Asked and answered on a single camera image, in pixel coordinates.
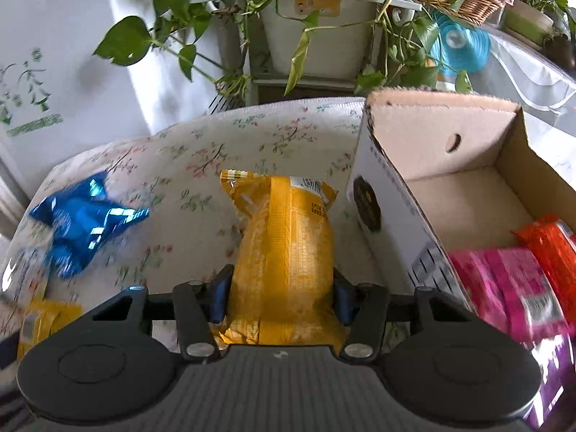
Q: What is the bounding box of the floral cloth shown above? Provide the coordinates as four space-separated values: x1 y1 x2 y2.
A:
0 96 397 347

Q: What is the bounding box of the dark brown pot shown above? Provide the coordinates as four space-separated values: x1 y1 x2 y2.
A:
542 33 576 70

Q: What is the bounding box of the clear plastic table cover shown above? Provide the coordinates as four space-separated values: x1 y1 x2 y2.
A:
468 27 576 154

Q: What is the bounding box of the large white plant pot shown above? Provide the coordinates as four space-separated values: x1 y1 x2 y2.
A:
258 0 388 79

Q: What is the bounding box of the trailing pothos plant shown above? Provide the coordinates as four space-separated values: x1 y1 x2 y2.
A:
94 0 473 97

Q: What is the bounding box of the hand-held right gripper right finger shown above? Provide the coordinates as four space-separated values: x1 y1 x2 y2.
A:
332 269 471 363

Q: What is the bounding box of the pink snack packet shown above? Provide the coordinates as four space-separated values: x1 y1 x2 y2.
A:
447 247 568 343

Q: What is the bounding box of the pale green plant pot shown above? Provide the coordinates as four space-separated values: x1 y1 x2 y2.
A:
501 0 554 48

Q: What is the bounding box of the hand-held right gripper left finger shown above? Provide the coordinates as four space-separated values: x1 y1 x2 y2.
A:
92 265 235 363

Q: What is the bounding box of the large yellow snack packet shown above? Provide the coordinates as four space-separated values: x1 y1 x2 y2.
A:
211 168 349 347

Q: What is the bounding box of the cardboard box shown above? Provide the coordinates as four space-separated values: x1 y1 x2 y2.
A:
346 89 576 338

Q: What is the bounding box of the blue pleated fan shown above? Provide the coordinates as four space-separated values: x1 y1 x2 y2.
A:
427 9 491 77

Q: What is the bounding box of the orange-red snack packet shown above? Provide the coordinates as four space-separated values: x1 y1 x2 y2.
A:
513 213 576 286

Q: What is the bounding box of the small yellow snack packet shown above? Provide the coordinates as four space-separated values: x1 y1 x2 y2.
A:
17 299 84 363

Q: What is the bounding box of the light blue white packet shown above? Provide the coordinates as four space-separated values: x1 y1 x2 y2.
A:
0 245 50 302

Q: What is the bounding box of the shiny blue snack packet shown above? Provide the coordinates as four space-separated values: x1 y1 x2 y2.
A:
28 177 150 280

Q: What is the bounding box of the purple snack packet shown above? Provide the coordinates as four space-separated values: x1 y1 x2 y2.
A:
524 333 576 430

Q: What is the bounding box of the white refrigerator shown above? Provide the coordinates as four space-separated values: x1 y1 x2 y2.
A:
0 0 226 244

